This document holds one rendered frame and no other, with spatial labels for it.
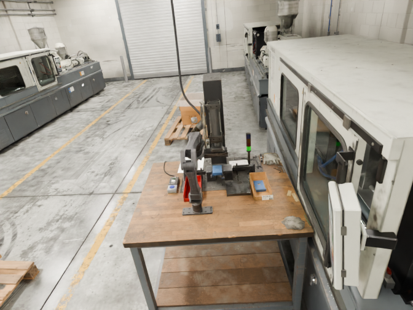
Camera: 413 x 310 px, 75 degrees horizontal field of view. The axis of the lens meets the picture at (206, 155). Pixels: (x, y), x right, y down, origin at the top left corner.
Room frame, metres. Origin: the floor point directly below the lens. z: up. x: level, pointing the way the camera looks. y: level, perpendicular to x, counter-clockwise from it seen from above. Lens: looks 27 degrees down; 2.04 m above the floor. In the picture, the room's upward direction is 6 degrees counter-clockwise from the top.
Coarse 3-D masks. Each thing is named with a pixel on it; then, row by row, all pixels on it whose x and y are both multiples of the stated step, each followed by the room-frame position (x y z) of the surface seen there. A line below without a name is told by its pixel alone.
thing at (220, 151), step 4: (212, 144) 1.85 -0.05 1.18; (216, 144) 1.81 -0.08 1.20; (220, 144) 1.84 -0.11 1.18; (208, 148) 1.87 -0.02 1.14; (212, 148) 1.78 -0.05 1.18; (216, 148) 1.77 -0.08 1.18; (220, 148) 1.77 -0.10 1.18; (224, 148) 1.84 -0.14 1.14; (204, 152) 1.82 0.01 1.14; (208, 152) 1.81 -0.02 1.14; (212, 152) 1.77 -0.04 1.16; (216, 152) 1.80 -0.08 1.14; (220, 152) 1.79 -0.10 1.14; (224, 152) 1.78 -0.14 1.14; (204, 156) 1.78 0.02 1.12; (208, 156) 1.78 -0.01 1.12; (212, 156) 1.78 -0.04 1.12; (216, 156) 1.78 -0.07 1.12; (220, 156) 1.77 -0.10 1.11; (224, 156) 1.77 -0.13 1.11
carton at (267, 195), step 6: (252, 174) 1.73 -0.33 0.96; (258, 174) 1.73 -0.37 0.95; (264, 174) 1.72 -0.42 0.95; (252, 180) 1.73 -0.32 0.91; (264, 180) 1.71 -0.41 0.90; (252, 186) 1.58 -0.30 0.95; (258, 192) 1.57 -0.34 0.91; (264, 192) 1.56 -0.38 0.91; (270, 192) 1.50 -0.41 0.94; (258, 198) 1.48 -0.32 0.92; (264, 198) 1.48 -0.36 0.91; (270, 198) 1.48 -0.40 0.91
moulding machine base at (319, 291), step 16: (272, 112) 3.02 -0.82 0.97; (272, 144) 3.04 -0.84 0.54; (288, 144) 2.14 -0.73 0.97; (288, 160) 2.09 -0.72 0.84; (288, 176) 2.03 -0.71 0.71; (368, 208) 1.21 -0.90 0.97; (304, 272) 1.35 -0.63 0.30; (320, 272) 1.03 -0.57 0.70; (304, 288) 1.32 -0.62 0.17; (320, 288) 1.04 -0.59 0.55; (352, 288) 0.73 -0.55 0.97; (384, 288) 0.71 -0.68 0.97; (320, 304) 1.00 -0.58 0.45; (352, 304) 0.71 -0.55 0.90; (368, 304) 0.66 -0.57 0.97; (384, 304) 0.65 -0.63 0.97; (400, 304) 0.64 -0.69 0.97
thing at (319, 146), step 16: (320, 128) 1.30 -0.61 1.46; (320, 144) 1.28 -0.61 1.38; (336, 144) 1.07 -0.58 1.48; (304, 160) 1.55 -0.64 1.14; (320, 160) 1.25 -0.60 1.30; (304, 176) 1.52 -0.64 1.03; (320, 176) 1.22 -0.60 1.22; (320, 192) 1.20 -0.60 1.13; (320, 208) 1.17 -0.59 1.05; (320, 224) 1.14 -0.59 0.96
